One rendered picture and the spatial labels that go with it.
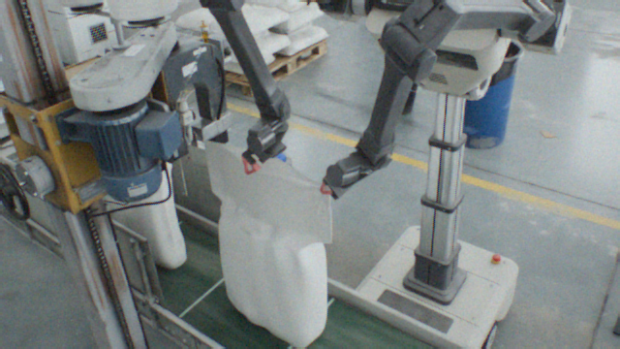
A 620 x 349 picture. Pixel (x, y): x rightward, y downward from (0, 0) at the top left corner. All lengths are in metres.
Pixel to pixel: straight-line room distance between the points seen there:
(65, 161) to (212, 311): 0.87
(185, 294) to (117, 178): 0.87
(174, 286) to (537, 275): 1.69
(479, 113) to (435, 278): 1.63
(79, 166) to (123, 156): 0.20
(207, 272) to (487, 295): 1.13
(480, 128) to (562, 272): 1.18
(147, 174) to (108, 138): 0.14
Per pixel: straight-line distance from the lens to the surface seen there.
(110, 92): 1.26
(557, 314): 2.68
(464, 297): 2.28
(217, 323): 2.03
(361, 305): 2.03
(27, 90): 1.47
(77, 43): 5.48
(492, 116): 3.62
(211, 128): 1.80
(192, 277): 2.22
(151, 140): 1.31
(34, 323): 2.87
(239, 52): 1.31
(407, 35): 0.96
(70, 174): 1.52
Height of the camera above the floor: 1.88
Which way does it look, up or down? 29 degrees down
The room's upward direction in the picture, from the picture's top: 4 degrees counter-clockwise
